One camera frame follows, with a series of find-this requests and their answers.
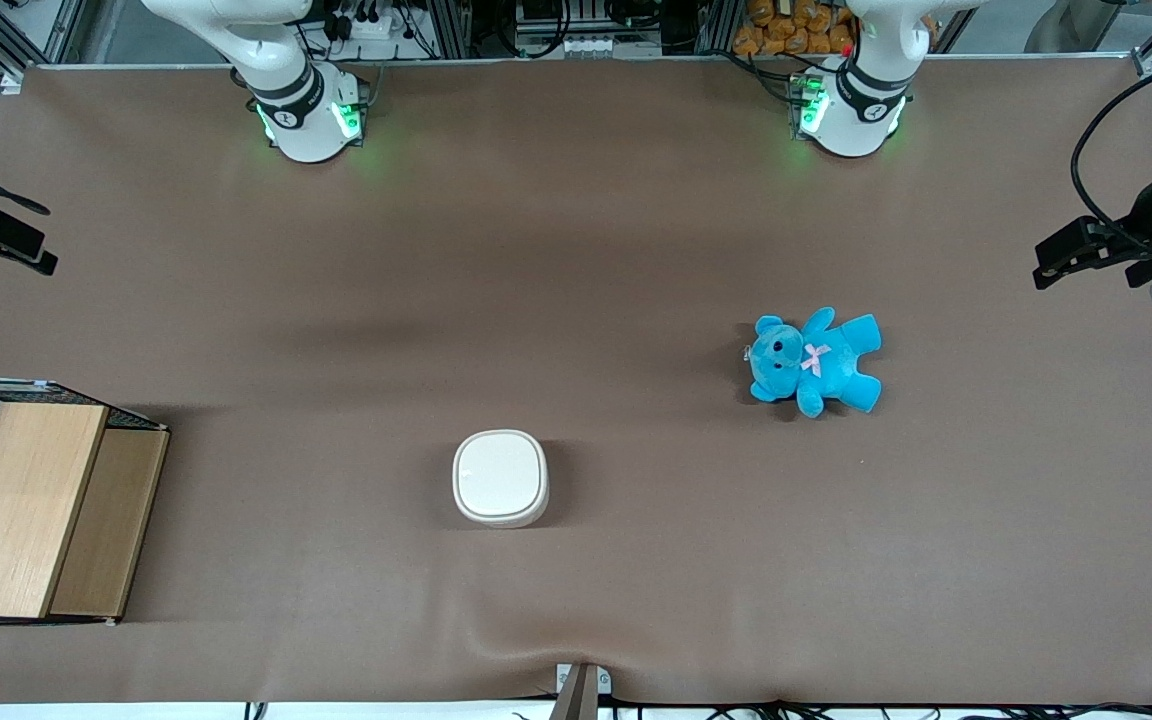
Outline white trash can lid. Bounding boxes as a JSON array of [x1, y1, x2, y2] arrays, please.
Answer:
[[456, 432, 547, 516]]

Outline orange plush toy pile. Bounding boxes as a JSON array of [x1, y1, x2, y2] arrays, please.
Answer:
[[733, 0, 857, 56]]

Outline white power strip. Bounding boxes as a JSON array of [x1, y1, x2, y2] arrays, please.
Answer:
[[331, 8, 407, 41]]

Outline white trash can body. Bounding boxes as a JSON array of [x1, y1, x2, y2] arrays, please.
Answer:
[[452, 429, 551, 530]]

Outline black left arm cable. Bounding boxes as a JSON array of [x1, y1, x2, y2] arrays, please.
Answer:
[[1071, 50, 1152, 251]]

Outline light wooden shelf board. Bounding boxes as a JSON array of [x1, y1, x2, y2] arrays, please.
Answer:
[[0, 403, 109, 619]]

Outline camera mount post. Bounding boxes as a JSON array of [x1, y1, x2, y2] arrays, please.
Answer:
[[551, 662, 612, 720]]

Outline dark wooden shelf board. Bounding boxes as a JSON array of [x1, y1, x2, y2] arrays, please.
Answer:
[[49, 428, 170, 618]]

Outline wooden shelf with wire basket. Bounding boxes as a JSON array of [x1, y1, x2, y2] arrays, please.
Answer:
[[0, 377, 170, 628]]

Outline blue teddy bear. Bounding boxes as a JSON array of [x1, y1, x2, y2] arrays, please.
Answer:
[[744, 307, 883, 419]]

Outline brown table cover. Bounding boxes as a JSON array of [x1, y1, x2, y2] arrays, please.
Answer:
[[0, 55, 1152, 706]]

